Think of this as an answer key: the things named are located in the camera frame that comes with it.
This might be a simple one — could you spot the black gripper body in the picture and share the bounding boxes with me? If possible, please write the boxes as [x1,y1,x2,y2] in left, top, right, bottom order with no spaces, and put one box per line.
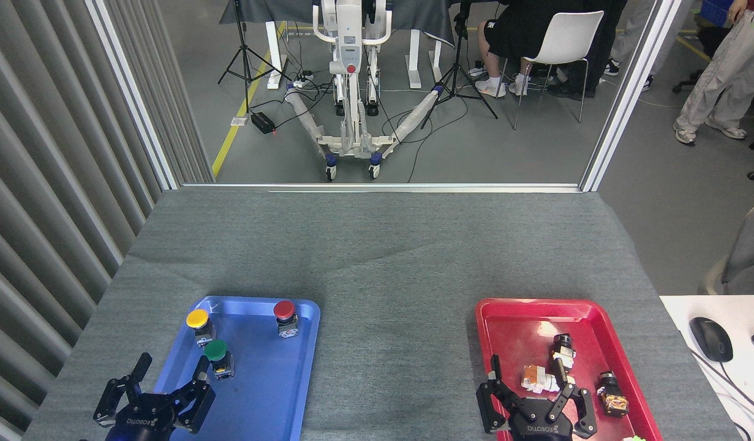
[105,394,177,441]
[505,398,577,441]

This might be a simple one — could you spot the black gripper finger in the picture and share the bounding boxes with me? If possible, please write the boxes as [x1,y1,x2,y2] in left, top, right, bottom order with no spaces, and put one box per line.
[545,358,598,439]
[93,352,153,428]
[167,355,217,435]
[475,355,526,435]

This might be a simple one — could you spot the green push button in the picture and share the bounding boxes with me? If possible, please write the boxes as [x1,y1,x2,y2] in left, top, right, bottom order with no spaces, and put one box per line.
[204,340,235,380]

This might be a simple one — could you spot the yellow push button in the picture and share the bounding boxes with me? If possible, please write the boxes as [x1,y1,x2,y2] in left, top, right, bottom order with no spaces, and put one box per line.
[186,309,216,347]

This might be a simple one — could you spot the red push button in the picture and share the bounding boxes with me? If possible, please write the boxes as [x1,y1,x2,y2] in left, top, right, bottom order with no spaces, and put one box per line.
[273,300,299,339]

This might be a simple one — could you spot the blue plastic tray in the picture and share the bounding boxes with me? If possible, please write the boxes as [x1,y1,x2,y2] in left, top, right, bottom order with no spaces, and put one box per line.
[132,296,321,441]

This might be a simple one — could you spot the red plastic tray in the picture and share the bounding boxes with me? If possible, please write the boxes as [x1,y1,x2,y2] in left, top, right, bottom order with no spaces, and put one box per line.
[475,298,664,441]

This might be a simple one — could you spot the white desk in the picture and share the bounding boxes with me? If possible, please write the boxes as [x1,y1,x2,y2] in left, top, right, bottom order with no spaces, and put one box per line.
[658,295,754,441]

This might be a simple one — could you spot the black computer mouse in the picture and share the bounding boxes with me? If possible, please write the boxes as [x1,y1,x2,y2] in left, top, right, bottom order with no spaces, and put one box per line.
[688,316,734,364]

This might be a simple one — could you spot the grey table cloth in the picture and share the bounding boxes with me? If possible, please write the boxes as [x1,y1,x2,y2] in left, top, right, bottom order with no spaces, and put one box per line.
[21,189,742,441]

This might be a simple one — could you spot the grey chair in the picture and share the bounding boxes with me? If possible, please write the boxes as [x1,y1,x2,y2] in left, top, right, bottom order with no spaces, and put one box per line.
[698,196,754,296]

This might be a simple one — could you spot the black tripod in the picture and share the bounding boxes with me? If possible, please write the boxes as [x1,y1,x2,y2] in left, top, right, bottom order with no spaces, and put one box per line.
[421,5,499,130]
[217,0,292,115]

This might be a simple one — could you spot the white table leg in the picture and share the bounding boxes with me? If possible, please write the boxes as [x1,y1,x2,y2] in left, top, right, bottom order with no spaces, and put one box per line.
[265,21,289,90]
[404,29,422,90]

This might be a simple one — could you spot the standing person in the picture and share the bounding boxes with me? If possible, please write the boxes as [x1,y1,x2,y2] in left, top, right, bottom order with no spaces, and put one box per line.
[672,0,754,146]

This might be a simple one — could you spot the white chair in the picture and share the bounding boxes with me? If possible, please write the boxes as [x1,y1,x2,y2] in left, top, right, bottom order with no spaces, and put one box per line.
[498,10,605,131]

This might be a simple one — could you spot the seated person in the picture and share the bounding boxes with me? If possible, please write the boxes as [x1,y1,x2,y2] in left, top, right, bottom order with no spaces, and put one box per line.
[469,0,628,100]

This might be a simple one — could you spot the person's legs in grey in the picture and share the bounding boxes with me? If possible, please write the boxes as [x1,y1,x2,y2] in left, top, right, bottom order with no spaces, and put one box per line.
[603,0,696,92]

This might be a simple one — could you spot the black office chair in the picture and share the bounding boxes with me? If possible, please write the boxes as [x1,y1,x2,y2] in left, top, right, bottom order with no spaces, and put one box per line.
[671,23,730,95]

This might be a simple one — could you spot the white stand on wheels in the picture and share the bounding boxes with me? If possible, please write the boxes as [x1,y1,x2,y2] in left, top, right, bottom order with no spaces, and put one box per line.
[284,0,445,182]

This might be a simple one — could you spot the blue bin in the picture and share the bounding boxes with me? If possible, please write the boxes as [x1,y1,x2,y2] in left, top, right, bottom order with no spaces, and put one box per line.
[699,0,736,29]

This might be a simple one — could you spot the black and orange switch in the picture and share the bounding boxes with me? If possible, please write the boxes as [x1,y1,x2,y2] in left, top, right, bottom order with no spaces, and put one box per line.
[597,371,630,418]

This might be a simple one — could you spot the orange and white switch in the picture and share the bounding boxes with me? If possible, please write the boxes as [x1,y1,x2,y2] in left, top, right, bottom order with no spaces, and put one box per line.
[521,364,562,394]

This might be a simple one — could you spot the black and white switch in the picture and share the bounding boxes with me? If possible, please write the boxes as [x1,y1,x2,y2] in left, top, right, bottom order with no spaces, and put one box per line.
[551,334,577,371]

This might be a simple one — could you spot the black mouse cable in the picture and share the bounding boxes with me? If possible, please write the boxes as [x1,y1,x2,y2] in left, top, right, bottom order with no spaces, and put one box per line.
[689,349,754,420]

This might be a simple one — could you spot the silver rail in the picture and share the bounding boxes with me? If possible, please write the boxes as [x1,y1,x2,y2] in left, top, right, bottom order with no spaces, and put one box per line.
[179,181,583,194]

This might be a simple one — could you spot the silver post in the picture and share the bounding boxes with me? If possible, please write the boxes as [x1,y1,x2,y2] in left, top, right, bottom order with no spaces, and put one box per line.
[579,0,684,192]

